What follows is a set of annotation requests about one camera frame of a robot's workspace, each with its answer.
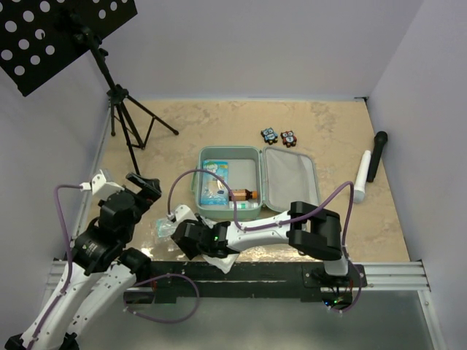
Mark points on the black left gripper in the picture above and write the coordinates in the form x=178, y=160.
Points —
x=150, y=187

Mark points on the blue cotton swab bag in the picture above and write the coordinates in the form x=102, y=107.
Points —
x=213, y=191

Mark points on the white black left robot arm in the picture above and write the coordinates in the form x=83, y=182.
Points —
x=100, y=265

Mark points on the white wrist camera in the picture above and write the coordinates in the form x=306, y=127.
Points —
x=181, y=213
x=101, y=185

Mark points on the white microphone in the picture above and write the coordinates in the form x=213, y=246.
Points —
x=360, y=181

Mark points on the teal clear zip bag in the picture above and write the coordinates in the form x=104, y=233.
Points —
x=164, y=228

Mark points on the black microphone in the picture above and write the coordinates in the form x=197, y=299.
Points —
x=380, y=141

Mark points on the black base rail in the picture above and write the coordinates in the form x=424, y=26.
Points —
x=305, y=281

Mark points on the brown bottle orange cap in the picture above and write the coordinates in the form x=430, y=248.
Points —
x=243, y=195

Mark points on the black music stand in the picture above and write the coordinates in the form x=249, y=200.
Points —
x=41, y=38

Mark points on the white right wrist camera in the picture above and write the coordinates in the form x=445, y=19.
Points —
x=181, y=213

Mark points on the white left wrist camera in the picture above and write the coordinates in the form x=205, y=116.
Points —
x=101, y=185

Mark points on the white gauze pack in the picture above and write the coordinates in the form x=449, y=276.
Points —
x=223, y=264

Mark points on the white plastic bottle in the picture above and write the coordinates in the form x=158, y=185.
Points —
x=243, y=205

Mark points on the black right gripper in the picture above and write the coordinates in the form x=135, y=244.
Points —
x=191, y=252

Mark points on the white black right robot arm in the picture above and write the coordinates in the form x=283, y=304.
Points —
x=311, y=230

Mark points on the blue owl number block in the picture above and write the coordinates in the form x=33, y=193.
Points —
x=269, y=136

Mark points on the mint green medicine case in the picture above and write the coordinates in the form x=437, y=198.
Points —
x=278, y=175

